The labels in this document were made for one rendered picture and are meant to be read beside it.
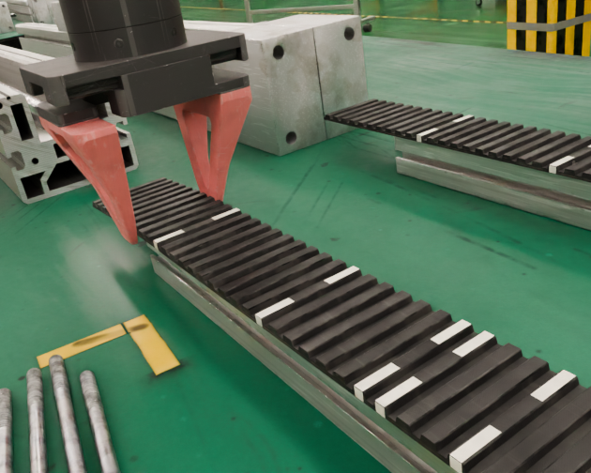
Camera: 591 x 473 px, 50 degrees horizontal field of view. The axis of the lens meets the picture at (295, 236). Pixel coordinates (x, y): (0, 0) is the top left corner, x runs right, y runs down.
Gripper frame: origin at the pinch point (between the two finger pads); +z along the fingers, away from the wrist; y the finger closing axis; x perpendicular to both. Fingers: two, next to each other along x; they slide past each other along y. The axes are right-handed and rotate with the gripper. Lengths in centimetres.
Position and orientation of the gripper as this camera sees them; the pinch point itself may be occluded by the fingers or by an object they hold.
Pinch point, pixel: (171, 212)
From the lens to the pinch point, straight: 37.0
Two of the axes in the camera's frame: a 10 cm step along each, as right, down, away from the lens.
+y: -8.2, 3.4, -4.6
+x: 5.6, 2.9, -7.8
